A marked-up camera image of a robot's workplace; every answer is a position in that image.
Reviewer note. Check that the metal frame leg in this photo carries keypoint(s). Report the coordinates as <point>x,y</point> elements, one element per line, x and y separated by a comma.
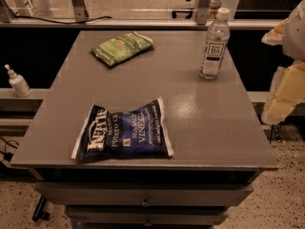
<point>201,11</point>
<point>80,12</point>

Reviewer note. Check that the white pump dispenser bottle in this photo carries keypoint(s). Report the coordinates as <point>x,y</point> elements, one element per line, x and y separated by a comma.
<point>18,82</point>

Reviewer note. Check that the grey drawer cabinet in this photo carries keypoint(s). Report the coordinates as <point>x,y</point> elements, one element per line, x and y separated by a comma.
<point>148,206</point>

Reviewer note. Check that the metal frame leg right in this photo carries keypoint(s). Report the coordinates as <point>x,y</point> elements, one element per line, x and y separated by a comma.
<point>201,11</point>

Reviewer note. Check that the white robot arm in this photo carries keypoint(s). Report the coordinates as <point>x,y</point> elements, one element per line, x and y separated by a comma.
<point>290,34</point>

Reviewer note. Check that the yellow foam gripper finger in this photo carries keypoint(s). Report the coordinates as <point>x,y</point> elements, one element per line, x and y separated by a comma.
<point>286,92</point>

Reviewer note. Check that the metal frame leg left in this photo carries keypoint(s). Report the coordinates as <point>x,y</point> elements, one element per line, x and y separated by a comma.
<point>80,12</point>

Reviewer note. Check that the clear plastic water bottle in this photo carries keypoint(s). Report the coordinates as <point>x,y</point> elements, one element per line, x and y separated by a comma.
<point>217,37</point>

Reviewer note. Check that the green jalapeno chip bag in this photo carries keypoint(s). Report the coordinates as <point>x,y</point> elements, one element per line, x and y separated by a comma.
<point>121,48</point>

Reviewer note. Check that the blue Kettle chip bag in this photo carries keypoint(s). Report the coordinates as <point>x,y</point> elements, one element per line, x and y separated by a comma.
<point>139,132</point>

